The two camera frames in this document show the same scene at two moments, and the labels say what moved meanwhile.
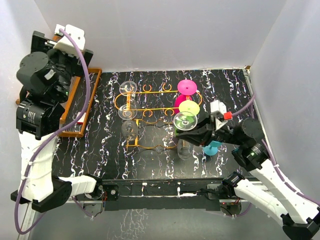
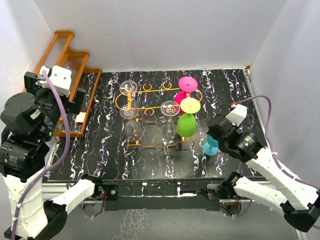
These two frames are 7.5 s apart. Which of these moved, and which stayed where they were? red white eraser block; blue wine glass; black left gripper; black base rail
Moved: black left gripper
Stayed: red white eraser block; blue wine glass; black base rail
